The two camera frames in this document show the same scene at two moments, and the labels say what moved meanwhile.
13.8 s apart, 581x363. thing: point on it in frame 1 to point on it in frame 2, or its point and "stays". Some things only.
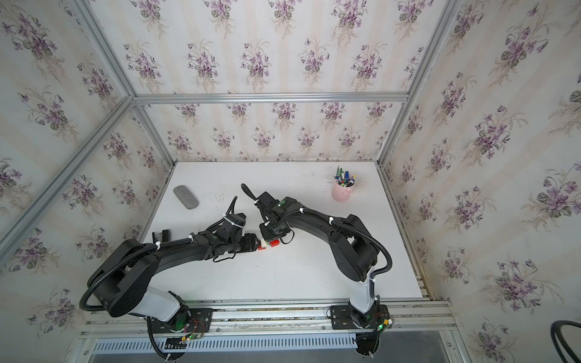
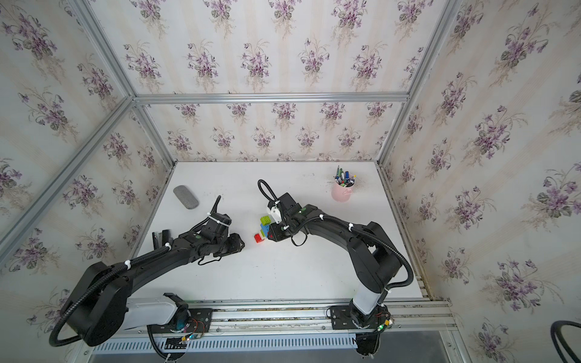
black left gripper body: (244, 245) to (231, 244)
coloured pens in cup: (344, 179) stays
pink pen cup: (341, 193) stays
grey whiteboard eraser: (185, 197) stays
